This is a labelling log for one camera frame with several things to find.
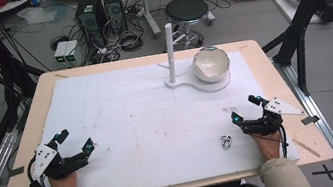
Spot white round table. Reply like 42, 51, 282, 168
0, 0, 42, 15

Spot person's right hand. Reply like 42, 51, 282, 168
250, 129, 287, 163

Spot white jewellery stand with post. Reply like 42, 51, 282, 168
150, 14, 235, 101

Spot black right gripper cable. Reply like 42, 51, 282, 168
276, 124, 292, 159

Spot thin wooden stick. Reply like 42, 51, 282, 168
292, 135, 321, 162

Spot coiled black cables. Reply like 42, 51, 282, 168
116, 28, 146, 54

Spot black round stool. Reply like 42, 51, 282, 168
162, 0, 216, 52

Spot white power supply box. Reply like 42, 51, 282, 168
51, 40, 72, 67
62, 39, 84, 69

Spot large black computer tower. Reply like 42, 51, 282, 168
73, 0, 111, 51

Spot white foam mat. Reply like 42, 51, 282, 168
6, 42, 303, 187

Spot small black computer tower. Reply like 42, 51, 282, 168
102, 0, 130, 37

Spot small silver metal ornament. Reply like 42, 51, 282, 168
220, 133, 235, 150

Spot clear plastic sheet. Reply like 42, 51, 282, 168
15, 0, 72, 29

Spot black tape piece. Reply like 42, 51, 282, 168
300, 113, 322, 127
6, 166, 26, 178

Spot white eggshell-shaped bowl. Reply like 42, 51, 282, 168
188, 42, 234, 87

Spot black tape cross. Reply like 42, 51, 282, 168
310, 162, 333, 185

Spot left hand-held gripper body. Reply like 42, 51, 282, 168
25, 136, 92, 185

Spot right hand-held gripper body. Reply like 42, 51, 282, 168
237, 92, 309, 140

